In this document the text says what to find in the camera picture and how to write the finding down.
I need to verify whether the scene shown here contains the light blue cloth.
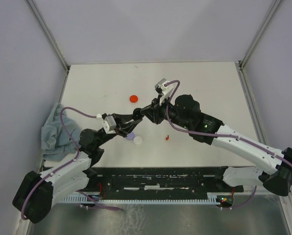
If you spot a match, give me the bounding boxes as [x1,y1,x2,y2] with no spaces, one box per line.
[41,103,80,162]

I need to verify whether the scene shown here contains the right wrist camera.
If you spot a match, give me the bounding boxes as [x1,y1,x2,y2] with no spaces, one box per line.
[155,79,174,106]

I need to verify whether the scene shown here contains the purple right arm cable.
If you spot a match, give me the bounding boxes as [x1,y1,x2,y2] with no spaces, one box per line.
[165,80,292,185]

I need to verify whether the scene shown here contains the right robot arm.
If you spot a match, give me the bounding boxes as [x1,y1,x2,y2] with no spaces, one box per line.
[133,94,292,196]

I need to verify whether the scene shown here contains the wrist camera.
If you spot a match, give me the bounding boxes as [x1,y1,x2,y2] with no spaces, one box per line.
[155,79,174,106]
[96,114,117,134]

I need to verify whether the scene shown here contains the white earbud charging case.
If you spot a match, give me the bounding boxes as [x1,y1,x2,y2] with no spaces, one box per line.
[133,136,143,145]

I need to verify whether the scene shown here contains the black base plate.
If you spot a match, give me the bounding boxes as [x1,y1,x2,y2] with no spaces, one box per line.
[83,166,244,202]

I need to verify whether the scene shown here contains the purple earbud charging case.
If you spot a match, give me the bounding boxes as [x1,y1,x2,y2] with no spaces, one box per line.
[126,132,136,141]

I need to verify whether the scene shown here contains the white cable duct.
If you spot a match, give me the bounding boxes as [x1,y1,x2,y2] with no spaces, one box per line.
[60,191,222,204]

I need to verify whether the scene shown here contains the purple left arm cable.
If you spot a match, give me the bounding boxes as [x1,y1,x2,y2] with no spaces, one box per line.
[21,107,105,220]

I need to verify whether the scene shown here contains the orange earbud charging case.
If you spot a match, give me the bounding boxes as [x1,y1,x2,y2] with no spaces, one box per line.
[129,95,138,103]

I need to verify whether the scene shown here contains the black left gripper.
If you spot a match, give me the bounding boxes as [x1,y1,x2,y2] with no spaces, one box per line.
[96,113,143,147]

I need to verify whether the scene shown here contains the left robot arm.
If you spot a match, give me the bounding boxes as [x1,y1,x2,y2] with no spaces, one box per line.
[12,109,143,223]

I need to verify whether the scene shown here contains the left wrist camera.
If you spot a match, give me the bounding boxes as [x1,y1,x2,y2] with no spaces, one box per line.
[96,114,117,134]

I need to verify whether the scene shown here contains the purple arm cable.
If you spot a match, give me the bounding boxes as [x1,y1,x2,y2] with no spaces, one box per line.
[21,107,105,220]
[165,80,292,185]

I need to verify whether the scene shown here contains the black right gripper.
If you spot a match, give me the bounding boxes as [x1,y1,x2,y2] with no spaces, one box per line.
[141,94,192,130]

